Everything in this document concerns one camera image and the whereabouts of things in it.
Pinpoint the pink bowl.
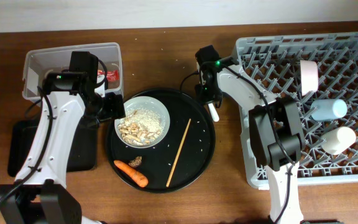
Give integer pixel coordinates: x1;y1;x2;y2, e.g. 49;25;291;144
300;60;319;96

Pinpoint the white plastic fork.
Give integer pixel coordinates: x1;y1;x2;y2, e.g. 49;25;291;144
208;103;219;122

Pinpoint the blue cup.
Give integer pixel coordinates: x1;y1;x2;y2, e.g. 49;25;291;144
311;99;347;121

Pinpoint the wooden chopstick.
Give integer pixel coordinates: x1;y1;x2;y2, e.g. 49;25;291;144
165;118;191;188

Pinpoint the grey plate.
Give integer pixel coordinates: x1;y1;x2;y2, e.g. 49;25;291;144
114;96;170;149

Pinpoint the cream cup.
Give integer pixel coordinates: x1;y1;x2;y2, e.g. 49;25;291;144
321;126;356;155

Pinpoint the pile of rice and shells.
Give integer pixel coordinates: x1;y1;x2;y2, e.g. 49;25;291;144
116;108;165;146

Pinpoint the orange carrot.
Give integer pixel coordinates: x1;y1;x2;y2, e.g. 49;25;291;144
114;160;149;187

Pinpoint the grey dishwasher rack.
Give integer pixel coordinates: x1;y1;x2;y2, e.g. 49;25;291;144
232;32;358;185

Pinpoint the black rectangular tray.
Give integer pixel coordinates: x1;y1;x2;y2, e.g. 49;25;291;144
7;119;98;177

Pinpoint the clear plastic bin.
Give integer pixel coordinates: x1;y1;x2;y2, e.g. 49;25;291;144
22;42;124;102

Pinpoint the brown walnut shell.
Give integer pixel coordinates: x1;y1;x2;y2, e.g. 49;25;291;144
128;156;142;168

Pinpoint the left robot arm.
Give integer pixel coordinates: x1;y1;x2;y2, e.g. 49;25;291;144
0;51;125;223

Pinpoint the red snack wrapper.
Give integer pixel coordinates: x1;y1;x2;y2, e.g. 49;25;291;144
98;70;119;82

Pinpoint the round black serving tray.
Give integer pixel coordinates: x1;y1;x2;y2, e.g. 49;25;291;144
105;88;216;194

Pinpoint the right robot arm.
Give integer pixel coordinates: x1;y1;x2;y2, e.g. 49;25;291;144
195;45;305;223

